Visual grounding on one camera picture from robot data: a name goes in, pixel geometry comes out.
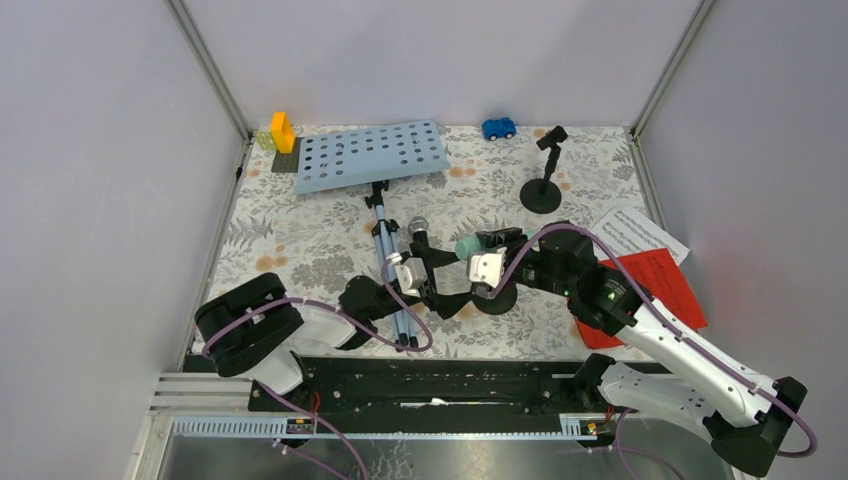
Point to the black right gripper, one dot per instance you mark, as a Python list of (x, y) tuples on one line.
[(512, 237)]

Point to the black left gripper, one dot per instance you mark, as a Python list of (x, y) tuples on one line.
[(444, 305)]

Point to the mint green microphone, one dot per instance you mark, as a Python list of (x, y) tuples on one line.
[(469, 245)]

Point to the black silver microphone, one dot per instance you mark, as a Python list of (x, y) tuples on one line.
[(418, 230)]

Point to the black microphone stand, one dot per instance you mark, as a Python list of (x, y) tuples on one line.
[(498, 305), (541, 195)]

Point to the white sheet music page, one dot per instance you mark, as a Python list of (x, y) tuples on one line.
[(627, 231)]

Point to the light blue music stand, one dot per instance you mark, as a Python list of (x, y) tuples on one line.
[(372, 156)]

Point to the red sheet music page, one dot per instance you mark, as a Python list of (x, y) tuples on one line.
[(661, 276)]

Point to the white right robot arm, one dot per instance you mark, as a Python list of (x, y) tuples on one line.
[(742, 414)]

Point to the floral patterned table mat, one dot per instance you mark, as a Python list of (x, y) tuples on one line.
[(317, 242)]

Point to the blue toy brick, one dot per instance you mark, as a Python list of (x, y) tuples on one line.
[(501, 128)]

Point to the dark grey brick baseplate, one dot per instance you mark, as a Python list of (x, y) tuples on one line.
[(287, 162)]

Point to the orange toy brick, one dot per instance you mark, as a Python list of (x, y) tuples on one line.
[(282, 132)]

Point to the pale green toy brick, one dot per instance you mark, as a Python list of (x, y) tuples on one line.
[(265, 140)]

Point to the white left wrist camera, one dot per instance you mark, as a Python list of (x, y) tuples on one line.
[(410, 273)]

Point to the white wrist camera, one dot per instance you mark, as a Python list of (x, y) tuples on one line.
[(485, 271), (410, 273)]

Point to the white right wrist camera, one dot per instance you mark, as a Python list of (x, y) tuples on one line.
[(485, 271)]

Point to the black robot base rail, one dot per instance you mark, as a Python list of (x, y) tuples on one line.
[(428, 396)]

